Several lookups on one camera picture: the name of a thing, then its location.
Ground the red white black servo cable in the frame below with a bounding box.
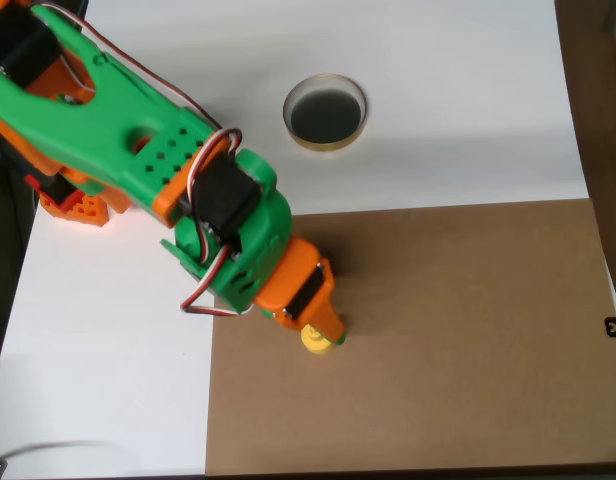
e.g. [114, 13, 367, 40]
[32, 1, 257, 318]

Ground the small yellow figure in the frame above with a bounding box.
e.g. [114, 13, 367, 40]
[300, 323, 340, 357]

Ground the round shallow metal bowl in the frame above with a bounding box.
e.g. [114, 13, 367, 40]
[281, 73, 369, 154]

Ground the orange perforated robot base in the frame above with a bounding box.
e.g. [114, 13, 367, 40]
[22, 169, 134, 230]

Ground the brown fibreboard panel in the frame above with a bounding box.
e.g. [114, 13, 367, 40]
[204, 198, 616, 476]

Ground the white sheet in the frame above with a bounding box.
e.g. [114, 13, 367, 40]
[0, 0, 616, 480]

